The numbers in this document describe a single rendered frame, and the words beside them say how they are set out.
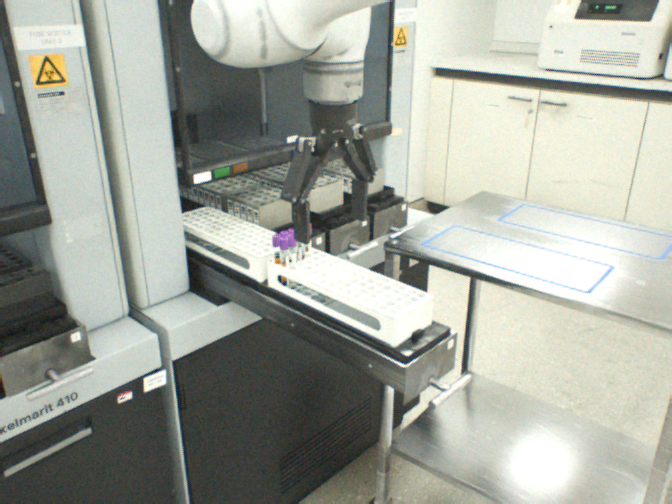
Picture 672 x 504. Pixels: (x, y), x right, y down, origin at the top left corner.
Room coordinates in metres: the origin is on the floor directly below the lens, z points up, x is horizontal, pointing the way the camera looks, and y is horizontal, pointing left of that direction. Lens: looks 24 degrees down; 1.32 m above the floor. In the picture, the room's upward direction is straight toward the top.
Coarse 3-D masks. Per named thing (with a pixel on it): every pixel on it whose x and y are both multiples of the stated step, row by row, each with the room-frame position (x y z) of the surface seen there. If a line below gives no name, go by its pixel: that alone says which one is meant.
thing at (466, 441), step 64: (448, 256) 1.11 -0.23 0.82; (512, 256) 1.11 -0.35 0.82; (576, 256) 1.11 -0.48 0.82; (640, 256) 1.11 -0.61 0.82; (640, 320) 0.87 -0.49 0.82; (384, 384) 1.18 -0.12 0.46; (384, 448) 1.17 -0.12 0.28; (448, 448) 1.18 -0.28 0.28; (512, 448) 1.18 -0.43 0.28; (576, 448) 1.18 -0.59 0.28; (640, 448) 1.18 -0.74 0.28
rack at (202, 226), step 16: (208, 208) 1.27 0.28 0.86; (192, 224) 1.18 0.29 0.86; (208, 224) 1.18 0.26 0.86; (224, 224) 1.17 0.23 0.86; (240, 224) 1.17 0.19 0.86; (192, 240) 1.22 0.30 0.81; (208, 240) 1.12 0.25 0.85; (224, 240) 1.10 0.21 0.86; (240, 240) 1.10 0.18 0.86; (256, 240) 1.10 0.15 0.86; (224, 256) 1.14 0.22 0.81; (240, 256) 1.14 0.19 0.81; (256, 256) 1.02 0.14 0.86; (272, 256) 1.03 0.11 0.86; (256, 272) 1.02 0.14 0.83
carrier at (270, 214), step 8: (272, 200) 1.28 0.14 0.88; (280, 200) 1.28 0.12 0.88; (256, 208) 1.24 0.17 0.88; (264, 208) 1.25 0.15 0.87; (272, 208) 1.26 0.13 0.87; (280, 208) 1.28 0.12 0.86; (288, 208) 1.30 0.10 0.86; (256, 216) 1.24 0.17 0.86; (264, 216) 1.24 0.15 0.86; (272, 216) 1.26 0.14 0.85; (280, 216) 1.28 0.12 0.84; (288, 216) 1.30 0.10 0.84; (256, 224) 1.24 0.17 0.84; (264, 224) 1.24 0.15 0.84; (272, 224) 1.26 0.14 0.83; (280, 224) 1.28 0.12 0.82
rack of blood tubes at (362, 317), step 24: (288, 264) 0.98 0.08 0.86; (312, 264) 0.99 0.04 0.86; (336, 264) 0.98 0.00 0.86; (288, 288) 0.96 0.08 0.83; (312, 288) 0.91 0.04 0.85; (336, 288) 0.90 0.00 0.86; (360, 288) 0.89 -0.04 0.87; (384, 288) 0.90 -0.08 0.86; (408, 288) 0.89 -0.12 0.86; (336, 312) 0.88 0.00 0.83; (360, 312) 0.91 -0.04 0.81; (384, 312) 0.81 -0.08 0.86; (408, 312) 0.81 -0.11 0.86; (384, 336) 0.80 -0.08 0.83; (408, 336) 0.81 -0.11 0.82
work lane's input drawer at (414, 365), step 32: (192, 256) 1.15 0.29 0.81; (224, 288) 1.06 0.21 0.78; (256, 288) 1.01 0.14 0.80; (288, 320) 0.93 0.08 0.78; (320, 320) 0.89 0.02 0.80; (352, 352) 0.83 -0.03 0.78; (384, 352) 0.79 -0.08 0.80; (416, 352) 0.78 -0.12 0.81; (448, 352) 0.83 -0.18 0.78; (416, 384) 0.77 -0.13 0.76; (448, 384) 0.78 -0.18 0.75
